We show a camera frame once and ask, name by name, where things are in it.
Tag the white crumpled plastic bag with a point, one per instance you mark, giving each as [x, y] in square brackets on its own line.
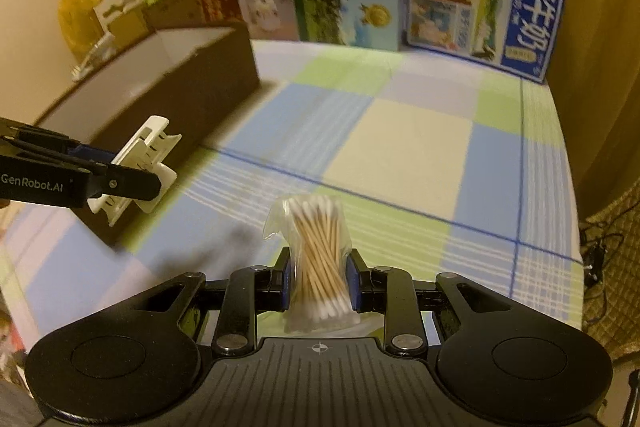
[101, 52]

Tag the checkered bed sheet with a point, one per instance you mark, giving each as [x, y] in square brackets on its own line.
[440, 164]

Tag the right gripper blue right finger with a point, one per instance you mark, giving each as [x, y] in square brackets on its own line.
[390, 292]

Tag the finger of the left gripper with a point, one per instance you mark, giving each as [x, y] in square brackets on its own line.
[84, 154]
[123, 182]

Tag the yellow plastic bag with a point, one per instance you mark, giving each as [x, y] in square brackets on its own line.
[80, 26]

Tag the bag of cotton swabs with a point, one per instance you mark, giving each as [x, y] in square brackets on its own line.
[314, 228]

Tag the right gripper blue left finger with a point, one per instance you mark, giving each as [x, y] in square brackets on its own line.
[247, 293]

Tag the white cutout cardboard box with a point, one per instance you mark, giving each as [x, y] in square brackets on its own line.
[108, 10]

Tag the white plastic clip holder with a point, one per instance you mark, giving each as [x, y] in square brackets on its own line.
[146, 150]

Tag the brown cardboard carton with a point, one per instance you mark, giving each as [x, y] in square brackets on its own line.
[142, 20]

